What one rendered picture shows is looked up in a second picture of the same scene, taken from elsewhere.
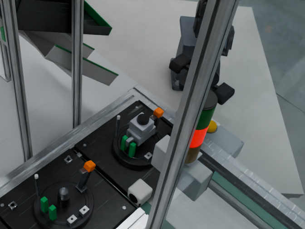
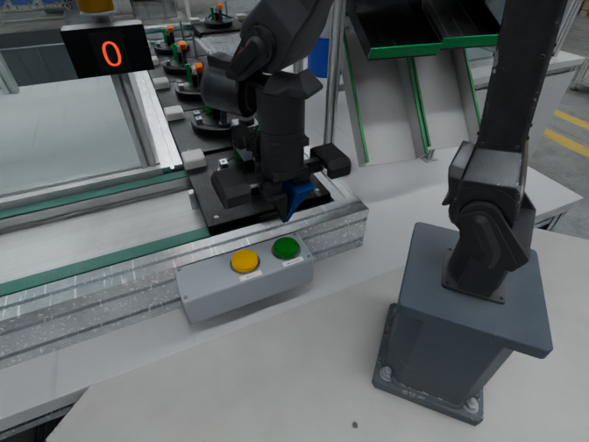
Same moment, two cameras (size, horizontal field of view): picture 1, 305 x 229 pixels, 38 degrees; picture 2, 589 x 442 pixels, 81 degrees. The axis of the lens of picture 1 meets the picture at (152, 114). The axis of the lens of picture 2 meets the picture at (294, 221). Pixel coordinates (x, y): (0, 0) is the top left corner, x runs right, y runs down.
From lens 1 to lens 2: 1.31 m
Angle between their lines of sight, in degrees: 77
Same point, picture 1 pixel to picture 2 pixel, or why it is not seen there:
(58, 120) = (351, 178)
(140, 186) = (195, 154)
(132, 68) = not seen: hidden behind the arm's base
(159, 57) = not seen: hidden behind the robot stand
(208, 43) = not seen: outside the picture
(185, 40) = (434, 229)
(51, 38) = (402, 76)
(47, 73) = (433, 183)
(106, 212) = (194, 141)
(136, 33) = (562, 304)
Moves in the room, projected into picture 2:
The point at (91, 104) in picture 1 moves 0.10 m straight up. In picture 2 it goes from (372, 206) to (379, 170)
